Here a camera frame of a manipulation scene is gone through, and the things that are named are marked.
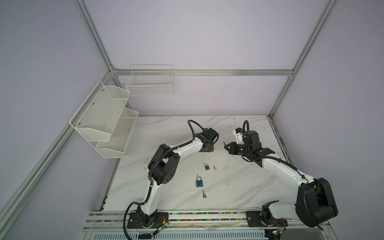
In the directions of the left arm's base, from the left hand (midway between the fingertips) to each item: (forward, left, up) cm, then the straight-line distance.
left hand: (206, 147), depth 96 cm
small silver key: (-11, -5, -6) cm, 13 cm away
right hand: (-5, -9, +10) cm, 15 cm away
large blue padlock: (-22, +5, -4) cm, 23 cm away
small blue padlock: (-11, 0, -5) cm, 13 cm away
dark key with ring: (-28, +2, -6) cm, 29 cm away
